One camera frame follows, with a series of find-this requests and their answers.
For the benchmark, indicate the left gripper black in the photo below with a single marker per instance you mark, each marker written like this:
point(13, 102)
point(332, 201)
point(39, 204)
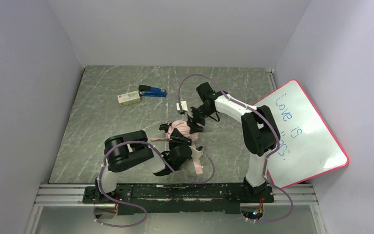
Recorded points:
point(177, 140)

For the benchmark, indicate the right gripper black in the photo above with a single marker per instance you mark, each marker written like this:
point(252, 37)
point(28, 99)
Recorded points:
point(194, 119)

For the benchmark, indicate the pink folding umbrella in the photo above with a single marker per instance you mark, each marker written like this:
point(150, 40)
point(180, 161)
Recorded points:
point(177, 128)

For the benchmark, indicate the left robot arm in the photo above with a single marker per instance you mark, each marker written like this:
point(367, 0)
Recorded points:
point(123, 154)

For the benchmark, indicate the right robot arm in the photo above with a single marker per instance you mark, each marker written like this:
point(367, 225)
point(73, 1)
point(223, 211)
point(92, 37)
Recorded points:
point(260, 132)

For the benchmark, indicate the blue black stapler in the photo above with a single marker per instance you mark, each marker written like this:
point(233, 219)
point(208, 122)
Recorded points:
point(148, 91)

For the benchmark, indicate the small white box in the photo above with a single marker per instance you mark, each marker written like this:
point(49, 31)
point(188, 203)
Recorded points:
point(129, 98)

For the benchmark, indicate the red framed whiteboard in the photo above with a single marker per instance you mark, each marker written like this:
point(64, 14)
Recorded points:
point(308, 148)

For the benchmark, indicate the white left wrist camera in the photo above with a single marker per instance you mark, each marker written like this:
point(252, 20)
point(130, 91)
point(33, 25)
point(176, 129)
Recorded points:
point(196, 153)

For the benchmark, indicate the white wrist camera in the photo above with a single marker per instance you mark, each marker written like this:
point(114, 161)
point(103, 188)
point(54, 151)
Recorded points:
point(183, 108)
point(196, 153)

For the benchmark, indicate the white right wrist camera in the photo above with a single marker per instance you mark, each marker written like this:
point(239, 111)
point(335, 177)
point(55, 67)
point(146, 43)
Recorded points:
point(183, 108)

